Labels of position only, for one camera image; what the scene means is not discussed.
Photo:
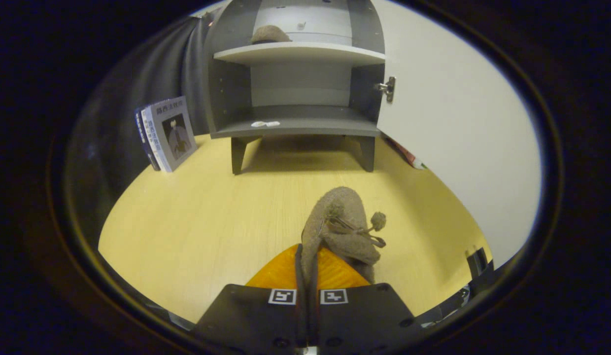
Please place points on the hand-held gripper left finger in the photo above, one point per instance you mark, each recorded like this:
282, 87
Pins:
301, 315

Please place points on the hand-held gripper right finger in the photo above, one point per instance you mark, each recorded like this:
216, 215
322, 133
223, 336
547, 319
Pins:
359, 315

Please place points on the brown fuzzy shoe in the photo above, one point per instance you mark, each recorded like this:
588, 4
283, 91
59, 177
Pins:
340, 207
271, 34

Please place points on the white shoe cabinet door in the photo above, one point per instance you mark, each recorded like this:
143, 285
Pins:
458, 123

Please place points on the metal door hinge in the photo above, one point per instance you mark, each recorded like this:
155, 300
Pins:
388, 88

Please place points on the white cabinet shelf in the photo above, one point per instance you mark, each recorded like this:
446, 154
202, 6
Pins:
300, 52

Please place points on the striped colourful item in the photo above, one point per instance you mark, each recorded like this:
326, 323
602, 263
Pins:
409, 157

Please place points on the white cover book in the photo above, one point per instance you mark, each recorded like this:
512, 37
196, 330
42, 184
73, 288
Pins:
175, 133

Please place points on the dark blue book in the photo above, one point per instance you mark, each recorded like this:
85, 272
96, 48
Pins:
144, 138

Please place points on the black backdrop cloth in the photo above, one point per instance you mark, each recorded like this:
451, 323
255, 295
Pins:
118, 98

